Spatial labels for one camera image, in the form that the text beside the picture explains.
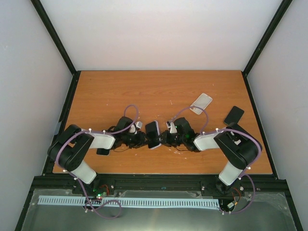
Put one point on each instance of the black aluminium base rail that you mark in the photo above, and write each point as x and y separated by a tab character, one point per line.
207	185

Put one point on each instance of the black frame post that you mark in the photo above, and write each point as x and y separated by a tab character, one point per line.
38	6
280	12

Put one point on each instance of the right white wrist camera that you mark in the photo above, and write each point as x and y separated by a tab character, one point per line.
171	127

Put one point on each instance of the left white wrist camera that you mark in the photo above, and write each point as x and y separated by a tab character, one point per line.
135	127

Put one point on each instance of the lavender phone case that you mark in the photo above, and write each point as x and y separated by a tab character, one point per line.
157	128

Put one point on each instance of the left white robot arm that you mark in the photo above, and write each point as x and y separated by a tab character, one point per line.
71	147

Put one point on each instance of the black phone green edge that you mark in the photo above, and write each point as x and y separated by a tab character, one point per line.
234	115

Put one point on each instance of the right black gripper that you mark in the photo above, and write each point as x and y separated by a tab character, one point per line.
165	139

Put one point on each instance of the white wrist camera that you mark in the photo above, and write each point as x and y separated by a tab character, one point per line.
135	127
171	127

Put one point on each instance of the right black frame post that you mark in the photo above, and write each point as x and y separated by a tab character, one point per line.
280	12

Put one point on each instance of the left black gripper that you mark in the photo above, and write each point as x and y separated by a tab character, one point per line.
141	140

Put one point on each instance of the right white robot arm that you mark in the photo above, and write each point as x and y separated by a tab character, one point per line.
239	147

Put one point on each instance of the light blue cable duct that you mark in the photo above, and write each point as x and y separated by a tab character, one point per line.
134	202

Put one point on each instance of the left black frame post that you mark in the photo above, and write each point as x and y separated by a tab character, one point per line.
38	6

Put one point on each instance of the clear white phone case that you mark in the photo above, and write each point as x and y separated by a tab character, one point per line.
201	103

